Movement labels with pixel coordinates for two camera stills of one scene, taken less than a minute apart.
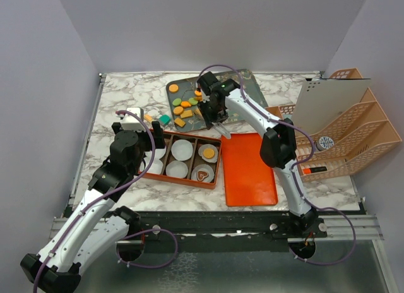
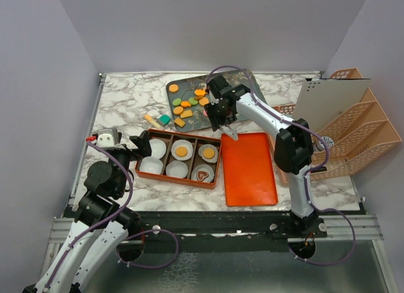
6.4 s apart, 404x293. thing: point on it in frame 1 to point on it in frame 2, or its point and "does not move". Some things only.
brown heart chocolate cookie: x=201 y=175 does not move
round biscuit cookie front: x=197 y=112 to x=181 y=151
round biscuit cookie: x=208 y=153 does not move
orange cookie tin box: x=187 y=160 does not move
